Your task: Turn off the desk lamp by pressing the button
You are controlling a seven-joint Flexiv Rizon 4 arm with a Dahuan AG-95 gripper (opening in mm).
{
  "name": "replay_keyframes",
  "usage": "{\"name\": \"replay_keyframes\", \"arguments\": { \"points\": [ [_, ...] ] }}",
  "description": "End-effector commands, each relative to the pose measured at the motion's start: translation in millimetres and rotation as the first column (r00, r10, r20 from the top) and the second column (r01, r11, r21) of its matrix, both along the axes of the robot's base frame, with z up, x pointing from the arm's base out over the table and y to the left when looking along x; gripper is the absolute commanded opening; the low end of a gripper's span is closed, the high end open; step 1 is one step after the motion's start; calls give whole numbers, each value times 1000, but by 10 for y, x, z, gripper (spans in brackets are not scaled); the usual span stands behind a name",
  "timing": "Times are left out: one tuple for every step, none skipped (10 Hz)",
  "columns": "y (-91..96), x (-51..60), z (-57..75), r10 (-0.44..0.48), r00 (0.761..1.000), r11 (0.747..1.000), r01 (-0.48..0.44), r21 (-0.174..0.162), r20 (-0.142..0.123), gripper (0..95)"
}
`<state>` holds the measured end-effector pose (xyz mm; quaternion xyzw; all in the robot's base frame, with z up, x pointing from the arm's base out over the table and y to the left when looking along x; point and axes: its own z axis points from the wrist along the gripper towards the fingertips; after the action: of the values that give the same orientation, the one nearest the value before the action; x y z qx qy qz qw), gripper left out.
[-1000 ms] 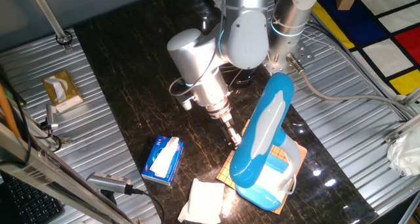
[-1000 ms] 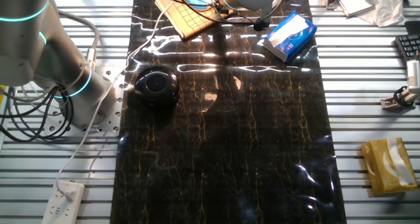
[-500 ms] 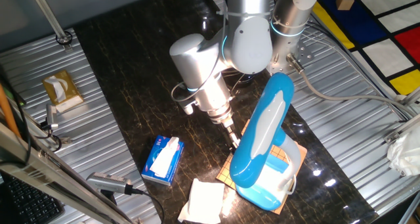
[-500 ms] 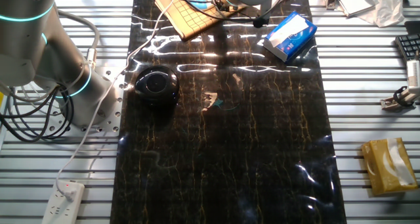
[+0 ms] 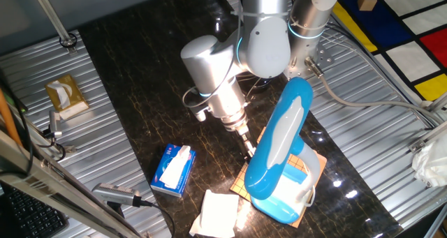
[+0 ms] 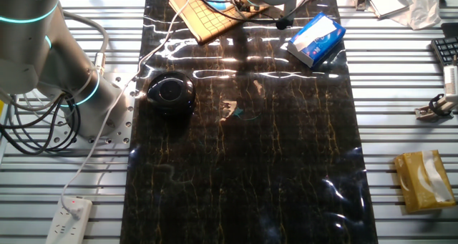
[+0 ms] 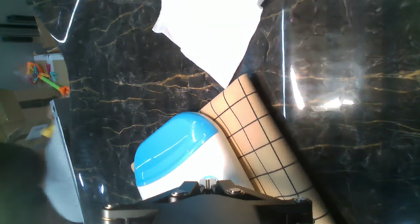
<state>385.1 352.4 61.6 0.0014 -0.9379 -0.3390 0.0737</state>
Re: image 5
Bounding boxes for aluminium frame bar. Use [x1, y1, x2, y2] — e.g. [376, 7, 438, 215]
[0, 128, 142, 238]

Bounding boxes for wooden grid board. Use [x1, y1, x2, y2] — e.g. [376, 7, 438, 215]
[229, 126, 328, 229]

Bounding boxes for wooden cube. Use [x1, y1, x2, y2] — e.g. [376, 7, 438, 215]
[357, 0, 379, 12]

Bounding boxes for metal pole with base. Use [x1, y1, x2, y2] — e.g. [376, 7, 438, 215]
[29, 0, 79, 54]

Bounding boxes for white plastic bag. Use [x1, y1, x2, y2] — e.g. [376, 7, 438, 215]
[411, 133, 447, 188]

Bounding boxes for colourful block pattern mat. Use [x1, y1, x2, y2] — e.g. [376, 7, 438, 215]
[331, 0, 447, 103]

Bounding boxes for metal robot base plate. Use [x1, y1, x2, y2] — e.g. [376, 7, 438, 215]
[284, 38, 335, 80]

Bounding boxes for blue tissue box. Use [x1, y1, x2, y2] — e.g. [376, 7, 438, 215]
[149, 143, 198, 199]

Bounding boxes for grey camera on stand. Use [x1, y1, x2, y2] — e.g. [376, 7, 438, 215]
[91, 182, 142, 209]

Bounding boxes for white tissue paper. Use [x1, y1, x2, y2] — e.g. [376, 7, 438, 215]
[189, 188, 241, 238]

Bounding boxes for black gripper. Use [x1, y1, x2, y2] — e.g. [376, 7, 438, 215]
[233, 122, 258, 160]

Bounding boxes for yellow tissue box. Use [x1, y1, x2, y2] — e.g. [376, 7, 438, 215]
[44, 73, 90, 121]

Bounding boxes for orange stick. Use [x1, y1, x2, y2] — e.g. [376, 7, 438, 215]
[0, 87, 24, 149]

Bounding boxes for thick grey robot cable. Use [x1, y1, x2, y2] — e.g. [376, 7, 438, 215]
[305, 56, 447, 128]

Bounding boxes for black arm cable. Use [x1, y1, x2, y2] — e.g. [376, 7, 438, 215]
[181, 7, 261, 110]

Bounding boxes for aluminium corner frame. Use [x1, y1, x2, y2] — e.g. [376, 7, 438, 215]
[407, 91, 447, 154]

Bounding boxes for black camera cable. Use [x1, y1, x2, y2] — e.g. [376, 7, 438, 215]
[138, 198, 176, 238]

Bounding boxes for black keyboard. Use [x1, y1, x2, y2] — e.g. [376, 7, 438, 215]
[2, 184, 69, 238]

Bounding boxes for black marble pattern mat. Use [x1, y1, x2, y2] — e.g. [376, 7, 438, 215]
[77, 0, 404, 238]

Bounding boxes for small silver camera on bracket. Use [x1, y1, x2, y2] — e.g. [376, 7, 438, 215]
[42, 110, 77, 154]

